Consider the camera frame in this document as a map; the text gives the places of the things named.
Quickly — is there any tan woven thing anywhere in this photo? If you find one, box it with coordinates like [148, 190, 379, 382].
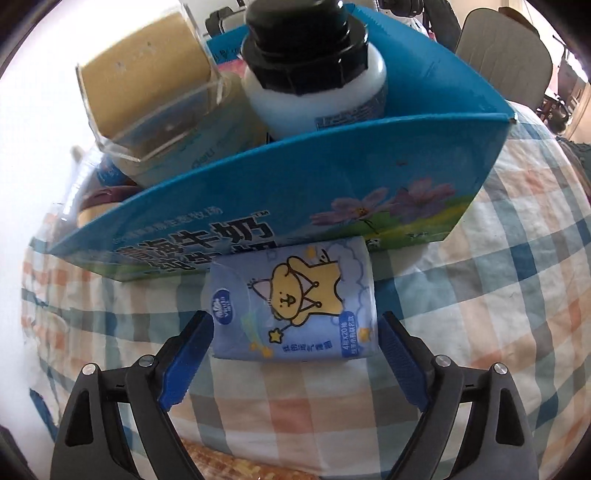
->
[178, 438, 324, 480]

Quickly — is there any light blue tissue pack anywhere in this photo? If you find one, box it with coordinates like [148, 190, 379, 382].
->
[202, 234, 379, 363]

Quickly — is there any grey shell chair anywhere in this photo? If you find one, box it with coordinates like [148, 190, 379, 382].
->
[455, 8, 553, 112]

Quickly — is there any checked tablecloth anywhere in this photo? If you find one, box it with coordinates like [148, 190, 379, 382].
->
[21, 99, 591, 480]

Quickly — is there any small tan box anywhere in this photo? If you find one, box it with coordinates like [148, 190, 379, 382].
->
[75, 0, 232, 162]

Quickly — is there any blue cardboard box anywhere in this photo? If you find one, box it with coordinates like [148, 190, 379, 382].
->
[46, 2, 515, 282]

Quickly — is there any black-lidded white bottle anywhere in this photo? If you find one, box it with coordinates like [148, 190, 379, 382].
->
[241, 0, 387, 141]

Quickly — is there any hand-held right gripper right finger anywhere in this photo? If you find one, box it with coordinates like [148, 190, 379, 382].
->
[379, 311, 541, 480]

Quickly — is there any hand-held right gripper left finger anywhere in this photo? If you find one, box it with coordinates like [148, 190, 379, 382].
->
[50, 310, 217, 480]

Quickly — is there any purple round container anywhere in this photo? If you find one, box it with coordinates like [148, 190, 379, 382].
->
[82, 185, 139, 217]

